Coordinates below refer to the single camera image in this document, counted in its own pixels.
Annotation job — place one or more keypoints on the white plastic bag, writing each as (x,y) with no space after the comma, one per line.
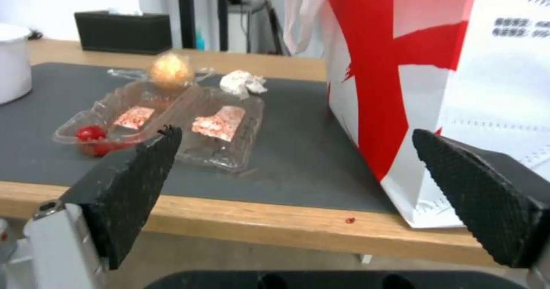
(303,15)

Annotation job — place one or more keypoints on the clear plastic clamshell container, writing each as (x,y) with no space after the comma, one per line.
(172,114)

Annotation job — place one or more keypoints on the white round container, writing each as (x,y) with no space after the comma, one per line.
(10,63)

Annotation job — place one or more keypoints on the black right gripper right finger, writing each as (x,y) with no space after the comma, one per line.
(481,198)

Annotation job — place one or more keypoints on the black tissue box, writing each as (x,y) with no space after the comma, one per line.
(124,32)

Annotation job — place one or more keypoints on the red and white takeout bag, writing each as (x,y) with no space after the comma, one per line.
(408,76)

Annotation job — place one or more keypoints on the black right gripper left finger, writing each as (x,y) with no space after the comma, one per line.
(129,189)

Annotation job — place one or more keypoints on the dark grey desk mat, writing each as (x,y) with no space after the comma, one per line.
(279,140)

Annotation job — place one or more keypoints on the crumpled white tissue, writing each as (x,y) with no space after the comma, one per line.
(242,84)

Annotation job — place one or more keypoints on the red cherry tomato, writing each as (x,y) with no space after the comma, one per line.
(91,134)

